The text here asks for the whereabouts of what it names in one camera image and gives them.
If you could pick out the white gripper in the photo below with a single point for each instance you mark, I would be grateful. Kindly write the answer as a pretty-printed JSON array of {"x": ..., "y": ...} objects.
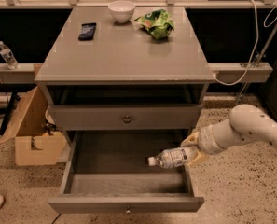
[{"x": 206, "y": 141}]

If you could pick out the clear plastic water bottle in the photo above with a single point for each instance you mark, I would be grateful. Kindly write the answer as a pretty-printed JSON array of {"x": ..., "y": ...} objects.
[{"x": 175, "y": 157}]

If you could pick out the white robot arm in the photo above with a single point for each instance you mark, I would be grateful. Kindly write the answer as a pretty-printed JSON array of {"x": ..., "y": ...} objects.
[{"x": 246, "y": 124}]

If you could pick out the grey drawer cabinet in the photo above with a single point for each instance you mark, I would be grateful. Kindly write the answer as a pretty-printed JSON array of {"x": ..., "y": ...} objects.
[{"x": 123, "y": 64}]

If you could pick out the open grey bottom drawer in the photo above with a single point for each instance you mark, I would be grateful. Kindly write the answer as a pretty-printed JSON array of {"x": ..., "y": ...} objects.
[{"x": 108, "y": 172}]

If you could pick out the closed grey upper drawer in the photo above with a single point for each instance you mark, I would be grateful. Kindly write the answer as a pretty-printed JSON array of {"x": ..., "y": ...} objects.
[{"x": 122, "y": 117}]

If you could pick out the upright water bottle on ledge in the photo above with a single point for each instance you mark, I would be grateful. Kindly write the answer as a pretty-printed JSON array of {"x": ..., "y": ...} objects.
[{"x": 8, "y": 56}]

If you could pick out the green chip bag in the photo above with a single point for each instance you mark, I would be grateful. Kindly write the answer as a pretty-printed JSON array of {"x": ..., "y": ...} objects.
[{"x": 157, "y": 23}]

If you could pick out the white ceramic bowl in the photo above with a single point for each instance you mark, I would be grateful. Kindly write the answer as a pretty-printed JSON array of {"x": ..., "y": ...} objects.
[{"x": 121, "y": 11}]

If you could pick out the cardboard box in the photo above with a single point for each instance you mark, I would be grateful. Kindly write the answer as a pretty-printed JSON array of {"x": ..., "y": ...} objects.
[{"x": 27, "y": 128}]

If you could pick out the black pole left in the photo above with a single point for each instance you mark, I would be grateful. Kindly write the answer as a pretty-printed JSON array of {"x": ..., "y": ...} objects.
[{"x": 11, "y": 106}]

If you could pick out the grey horizontal ledge rail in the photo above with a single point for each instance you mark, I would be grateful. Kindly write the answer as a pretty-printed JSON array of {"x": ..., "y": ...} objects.
[{"x": 226, "y": 72}]

